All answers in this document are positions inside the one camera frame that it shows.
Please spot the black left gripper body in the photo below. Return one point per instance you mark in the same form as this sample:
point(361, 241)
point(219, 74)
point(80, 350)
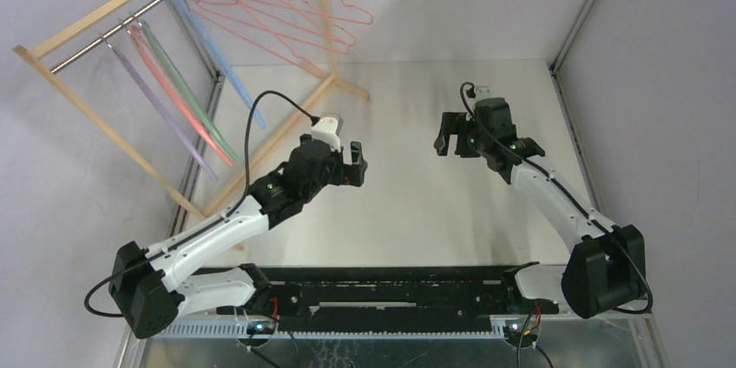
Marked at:
point(332, 175)

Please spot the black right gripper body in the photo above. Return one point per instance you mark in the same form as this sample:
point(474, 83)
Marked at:
point(460, 134)

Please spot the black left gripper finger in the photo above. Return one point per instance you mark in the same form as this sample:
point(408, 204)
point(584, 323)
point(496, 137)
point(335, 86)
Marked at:
point(357, 156)
point(353, 175)

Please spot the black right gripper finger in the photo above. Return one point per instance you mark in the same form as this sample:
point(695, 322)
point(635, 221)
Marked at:
point(453, 123)
point(442, 145)

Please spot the blue plastic hanger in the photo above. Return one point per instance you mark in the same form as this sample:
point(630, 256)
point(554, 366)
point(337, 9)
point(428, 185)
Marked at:
point(213, 50)

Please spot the purple plastic hanger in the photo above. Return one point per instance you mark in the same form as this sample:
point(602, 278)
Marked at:
point(163, 112)

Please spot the green plastic hanger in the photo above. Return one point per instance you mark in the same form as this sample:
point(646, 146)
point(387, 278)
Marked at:
point(184, 89)

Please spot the pink curved plastic hanger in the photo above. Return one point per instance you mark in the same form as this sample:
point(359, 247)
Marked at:
point(166, 83)

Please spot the pink notched hanger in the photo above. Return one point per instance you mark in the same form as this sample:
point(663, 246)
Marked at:
point(281, 35)

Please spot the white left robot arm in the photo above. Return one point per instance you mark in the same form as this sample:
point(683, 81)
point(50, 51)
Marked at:
point(154, 286)

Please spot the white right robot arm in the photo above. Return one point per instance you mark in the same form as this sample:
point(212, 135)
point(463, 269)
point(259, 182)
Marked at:
point(606, 267)

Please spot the metal rack hanging rod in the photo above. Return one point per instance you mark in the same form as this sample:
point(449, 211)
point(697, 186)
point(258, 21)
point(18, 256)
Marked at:
point(86, 23)

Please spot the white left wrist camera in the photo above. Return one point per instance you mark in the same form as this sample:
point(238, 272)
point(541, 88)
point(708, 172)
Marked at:
point(327, 129)

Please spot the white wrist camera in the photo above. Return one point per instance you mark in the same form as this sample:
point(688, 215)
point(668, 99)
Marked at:
point(482, 93)
point(327, 129)

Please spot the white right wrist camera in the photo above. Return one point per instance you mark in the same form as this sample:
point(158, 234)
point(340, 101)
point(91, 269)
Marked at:
point(482, 93)

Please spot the left aluminium frame post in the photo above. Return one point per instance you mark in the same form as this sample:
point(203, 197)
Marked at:
point(188, 32)

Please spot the aluminium frame post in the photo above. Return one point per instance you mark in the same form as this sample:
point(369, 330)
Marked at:
point(581, 17)
point(188, 32)

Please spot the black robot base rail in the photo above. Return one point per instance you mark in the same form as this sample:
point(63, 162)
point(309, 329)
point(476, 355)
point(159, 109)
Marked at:
point(382, 303)

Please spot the right aluminium frame post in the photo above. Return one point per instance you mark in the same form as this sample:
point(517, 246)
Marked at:
point(581, 17)

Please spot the wooden clothes rack frame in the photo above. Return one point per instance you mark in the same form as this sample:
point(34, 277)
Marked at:
point(65, 185)

